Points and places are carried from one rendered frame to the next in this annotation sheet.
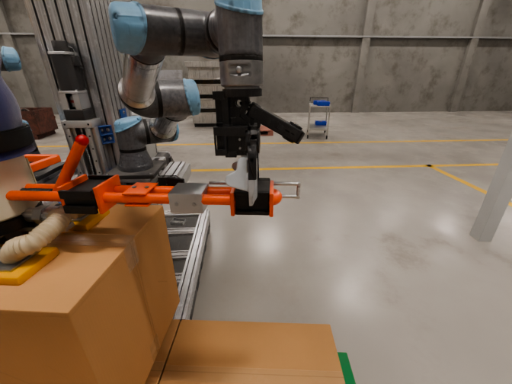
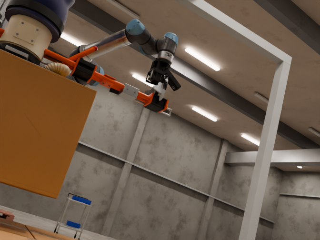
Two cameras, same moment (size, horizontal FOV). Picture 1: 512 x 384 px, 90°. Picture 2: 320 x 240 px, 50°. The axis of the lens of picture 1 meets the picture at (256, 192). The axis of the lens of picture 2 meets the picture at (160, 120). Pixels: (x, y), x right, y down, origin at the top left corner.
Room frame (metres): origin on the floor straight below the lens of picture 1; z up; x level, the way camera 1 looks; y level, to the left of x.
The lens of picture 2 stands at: (-0.87, 0.57, 0.68)
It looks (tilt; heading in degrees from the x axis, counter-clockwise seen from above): 18 degrees up; 336
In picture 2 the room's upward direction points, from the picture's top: 18 degrees clockwise
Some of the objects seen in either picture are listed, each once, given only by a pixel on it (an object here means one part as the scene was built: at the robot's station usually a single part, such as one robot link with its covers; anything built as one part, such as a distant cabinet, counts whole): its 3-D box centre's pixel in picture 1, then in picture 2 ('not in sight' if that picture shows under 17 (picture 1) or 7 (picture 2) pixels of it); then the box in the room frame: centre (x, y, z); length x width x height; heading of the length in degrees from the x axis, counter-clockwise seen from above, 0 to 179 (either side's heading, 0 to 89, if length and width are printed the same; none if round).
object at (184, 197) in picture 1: (190, 197); (128, 92); (0.49, 0.14, 1.20); 0.07 x 0.07 x 0.04; 86
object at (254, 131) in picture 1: (239, 123); (159, 73); (0.49, 0.03, 1.36); 0.09 x 0.08 x 0.12; 87
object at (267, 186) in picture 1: (253, 197); (155, 103); (0.48, 0.01, 1.21); 0.08 x 0.07 x 0.05; 86
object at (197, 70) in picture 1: (214, 94); not in sight; (8.35, 1.27, 0.90); 1.39 x 1.09 x 1.79; 93
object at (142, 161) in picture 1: (134, 157); not in sight; (1.17, 0.57, 1.09); 0.15 x 0.15 x 0.10
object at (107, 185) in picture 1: (92, 193); (83, 70); (0.51, 0.35, 1.21); 0.10 x 0.08 x 0.06; 176
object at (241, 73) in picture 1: (241, 76); (165, 59); (0.49, 0.03, 1.44); 0.08 x 0.08 x 0.05
